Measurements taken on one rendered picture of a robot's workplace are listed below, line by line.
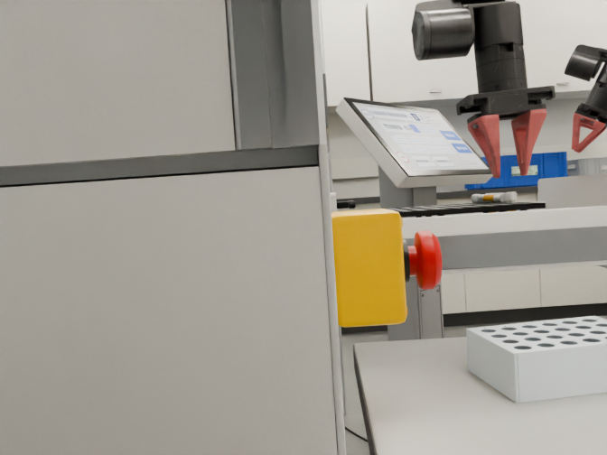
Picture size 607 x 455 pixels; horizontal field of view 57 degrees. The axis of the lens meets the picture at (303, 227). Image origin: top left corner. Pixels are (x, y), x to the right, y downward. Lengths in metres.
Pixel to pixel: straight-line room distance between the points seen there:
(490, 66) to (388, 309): 0.43
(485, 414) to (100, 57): 0.34
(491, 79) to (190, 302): 0.54
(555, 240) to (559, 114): 4.22
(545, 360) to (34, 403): 0.34
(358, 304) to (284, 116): 0.15
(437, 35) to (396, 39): 3.47
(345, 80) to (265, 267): 3.83
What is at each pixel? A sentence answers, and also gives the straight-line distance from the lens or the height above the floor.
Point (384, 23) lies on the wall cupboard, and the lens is 4.19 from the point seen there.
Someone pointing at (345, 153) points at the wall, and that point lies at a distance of 4.35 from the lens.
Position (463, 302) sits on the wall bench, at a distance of 3.87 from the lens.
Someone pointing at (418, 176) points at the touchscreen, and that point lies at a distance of 1.53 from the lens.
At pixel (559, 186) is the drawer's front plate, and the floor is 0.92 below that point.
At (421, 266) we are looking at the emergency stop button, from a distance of 0.38.
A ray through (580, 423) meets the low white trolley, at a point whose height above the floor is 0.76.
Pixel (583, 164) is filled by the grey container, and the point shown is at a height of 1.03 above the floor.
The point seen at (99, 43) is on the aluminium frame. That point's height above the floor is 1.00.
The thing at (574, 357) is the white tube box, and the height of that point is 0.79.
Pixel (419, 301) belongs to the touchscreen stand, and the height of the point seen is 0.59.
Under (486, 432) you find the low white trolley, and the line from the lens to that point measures 0.41.
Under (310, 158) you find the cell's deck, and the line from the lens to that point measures 0.25.
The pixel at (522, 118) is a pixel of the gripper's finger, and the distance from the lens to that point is 0.74.
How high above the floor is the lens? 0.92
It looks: 3 degrees down
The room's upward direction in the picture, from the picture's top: 4 degrees counter-clockwise
